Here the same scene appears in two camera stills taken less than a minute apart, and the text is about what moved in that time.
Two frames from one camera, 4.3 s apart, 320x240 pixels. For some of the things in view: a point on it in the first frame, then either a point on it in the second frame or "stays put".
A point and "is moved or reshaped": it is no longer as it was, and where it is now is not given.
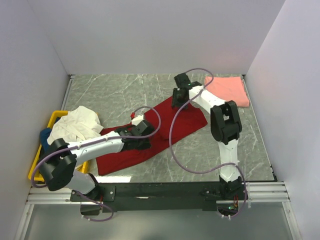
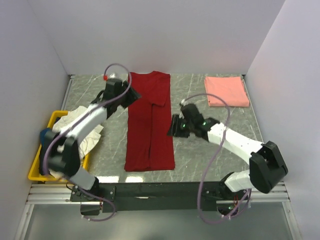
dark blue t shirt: (44, 134) stays put
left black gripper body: (144, 144) -> (121, 101)
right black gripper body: (177, 100) -> (191, 126)
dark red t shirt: (162, 118) is moved or reshaped
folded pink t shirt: (229, 88) stays put
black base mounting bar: (151, 197) stays put
